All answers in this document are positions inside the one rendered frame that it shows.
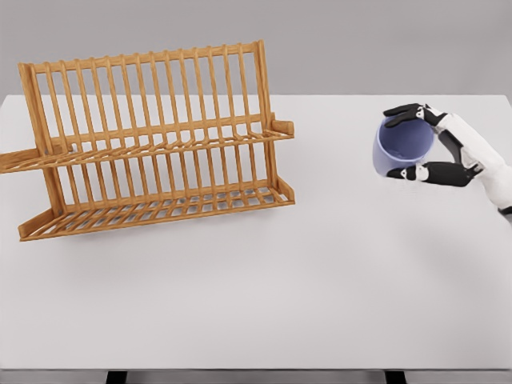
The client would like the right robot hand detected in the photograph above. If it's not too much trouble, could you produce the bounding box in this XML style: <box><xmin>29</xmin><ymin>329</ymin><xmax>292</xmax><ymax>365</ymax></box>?
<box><xmin>382</xmin><ymin>103</ymin><xmax>506</xmax><ymax>188</ymax></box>

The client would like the lavender cup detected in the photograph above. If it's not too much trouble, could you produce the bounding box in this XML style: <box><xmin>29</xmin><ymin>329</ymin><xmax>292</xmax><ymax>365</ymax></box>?
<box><xmin>372</xmin><ymin>116</ymin><xmax>435</xmax><ymax>178</ymax></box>

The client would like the wooden dish rack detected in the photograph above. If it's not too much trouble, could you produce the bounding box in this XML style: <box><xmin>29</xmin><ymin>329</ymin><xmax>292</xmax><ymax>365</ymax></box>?
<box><xmin>0</xmin><ymin>38</ymin><xmax>298</xmax><ymax>242</ymax></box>

